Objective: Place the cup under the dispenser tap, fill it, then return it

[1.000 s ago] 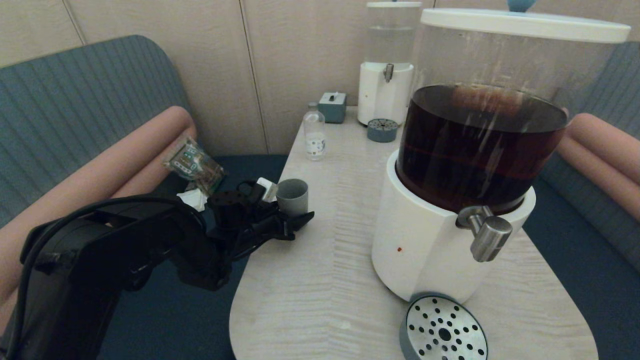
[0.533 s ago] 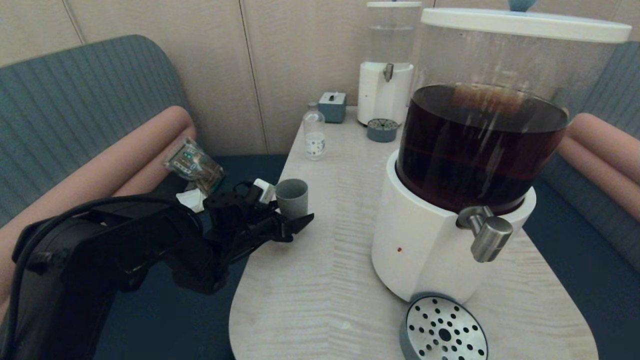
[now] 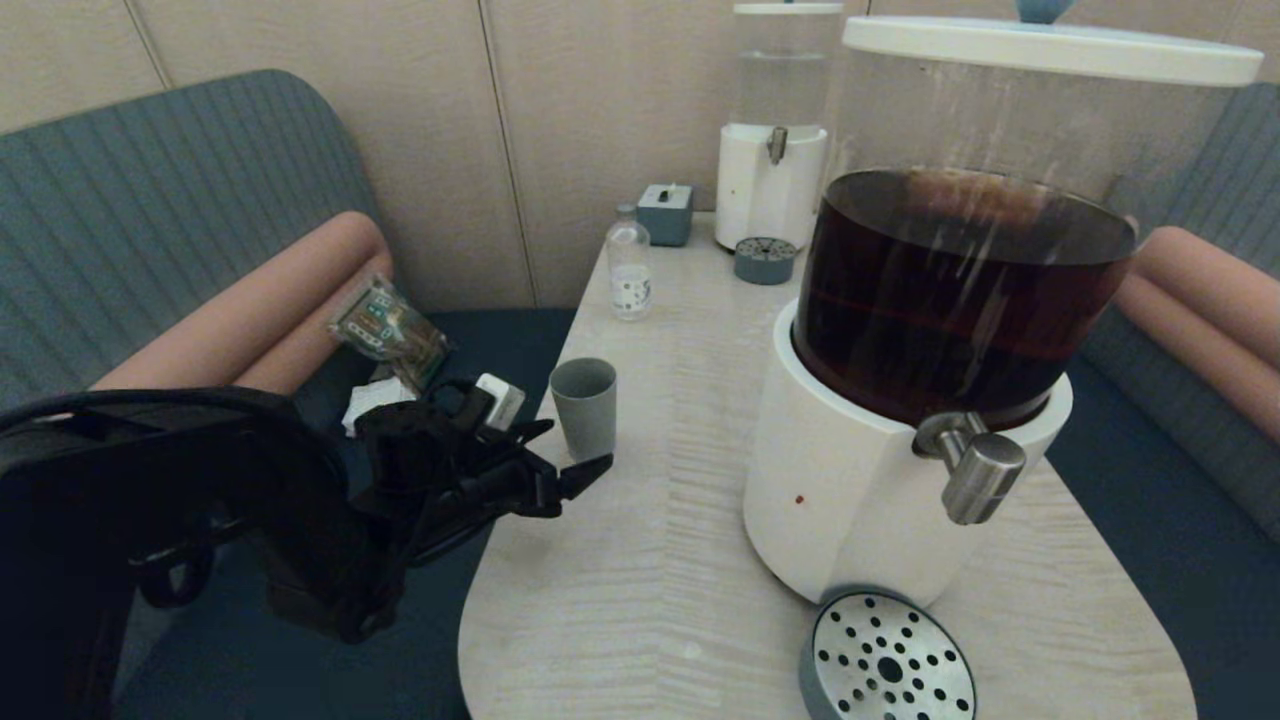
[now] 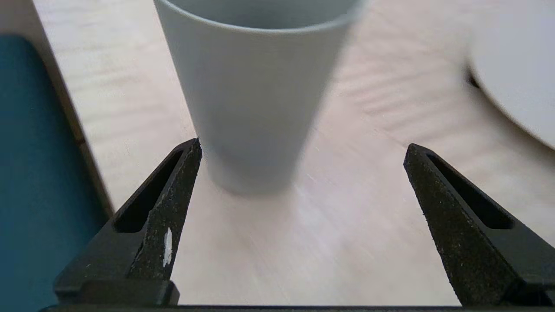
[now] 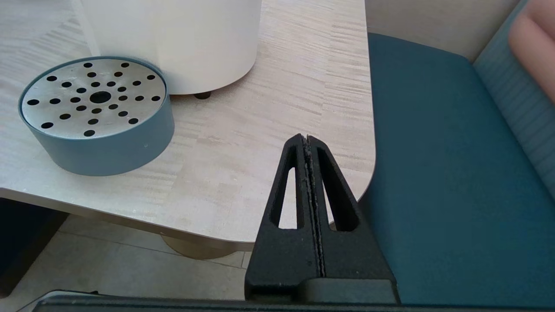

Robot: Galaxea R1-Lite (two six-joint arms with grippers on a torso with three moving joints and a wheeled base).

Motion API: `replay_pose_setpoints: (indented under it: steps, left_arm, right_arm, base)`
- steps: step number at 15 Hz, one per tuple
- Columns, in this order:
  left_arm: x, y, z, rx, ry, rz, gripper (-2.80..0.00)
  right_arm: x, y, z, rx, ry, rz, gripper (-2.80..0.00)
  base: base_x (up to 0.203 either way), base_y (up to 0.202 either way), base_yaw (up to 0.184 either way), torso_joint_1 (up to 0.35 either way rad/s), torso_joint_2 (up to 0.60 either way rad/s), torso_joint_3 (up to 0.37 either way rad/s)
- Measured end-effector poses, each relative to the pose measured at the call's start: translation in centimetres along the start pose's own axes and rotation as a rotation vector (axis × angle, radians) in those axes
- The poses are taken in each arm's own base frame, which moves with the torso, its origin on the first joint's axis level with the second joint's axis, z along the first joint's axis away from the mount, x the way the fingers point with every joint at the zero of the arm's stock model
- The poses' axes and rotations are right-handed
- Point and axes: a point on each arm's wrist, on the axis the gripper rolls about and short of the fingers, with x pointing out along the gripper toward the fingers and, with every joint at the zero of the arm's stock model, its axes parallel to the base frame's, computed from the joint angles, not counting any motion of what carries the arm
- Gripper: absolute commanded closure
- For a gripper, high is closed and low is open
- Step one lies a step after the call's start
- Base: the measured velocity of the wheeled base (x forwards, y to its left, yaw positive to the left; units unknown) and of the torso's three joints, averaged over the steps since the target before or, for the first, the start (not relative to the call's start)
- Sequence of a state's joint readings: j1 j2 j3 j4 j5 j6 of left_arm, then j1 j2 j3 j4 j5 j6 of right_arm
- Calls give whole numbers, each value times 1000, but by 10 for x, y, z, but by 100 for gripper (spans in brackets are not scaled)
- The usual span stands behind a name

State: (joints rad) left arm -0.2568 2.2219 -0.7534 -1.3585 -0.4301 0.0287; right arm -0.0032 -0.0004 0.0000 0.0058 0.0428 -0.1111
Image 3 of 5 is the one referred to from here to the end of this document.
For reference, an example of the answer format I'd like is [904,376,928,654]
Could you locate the white folded napkins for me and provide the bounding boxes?
[342,376,419,437]

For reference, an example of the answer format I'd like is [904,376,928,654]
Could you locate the water-filled drink dispenser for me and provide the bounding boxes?
[714,3,844,252]

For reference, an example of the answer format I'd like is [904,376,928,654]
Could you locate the small grey box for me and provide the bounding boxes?
[637,183,695,247]

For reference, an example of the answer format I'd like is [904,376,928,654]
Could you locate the grey perforated drip tray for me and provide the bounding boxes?
[733,236,798,286]
[799,586,978,720]

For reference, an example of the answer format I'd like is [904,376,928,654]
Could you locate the pink cylindrical bolster cushion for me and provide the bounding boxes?
[230,255,396,396]
[1135,226,1280,369]
[1115,272,1280,448]
[90,210,393,393]

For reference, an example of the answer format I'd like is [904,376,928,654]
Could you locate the grey plastic cup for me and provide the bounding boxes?
[549,357,619,464]

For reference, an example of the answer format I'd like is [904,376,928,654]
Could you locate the white dispenser lid blue knob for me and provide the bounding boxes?
[842,0,1265,88]
[733,0,844,17]

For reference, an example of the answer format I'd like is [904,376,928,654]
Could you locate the clear plastic bottle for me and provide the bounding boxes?
[607,203,653,321]

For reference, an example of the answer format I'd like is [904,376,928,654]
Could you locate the tea-filled drink dispenser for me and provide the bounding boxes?
[743,15,1265,608]

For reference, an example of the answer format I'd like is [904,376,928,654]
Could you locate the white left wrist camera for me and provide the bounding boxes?
[474,373,527,432]

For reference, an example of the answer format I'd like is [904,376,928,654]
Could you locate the green snack bag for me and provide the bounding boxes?
[328,276,454,393]

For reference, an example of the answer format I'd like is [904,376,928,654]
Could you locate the blue-grey ribbed booth sofa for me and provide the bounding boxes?
[0,68,581,720]
[1045,82,1280,720]

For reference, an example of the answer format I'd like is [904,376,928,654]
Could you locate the navy seat cushion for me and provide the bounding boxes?
[110,310,579,720]
[1050,360,1280,720]

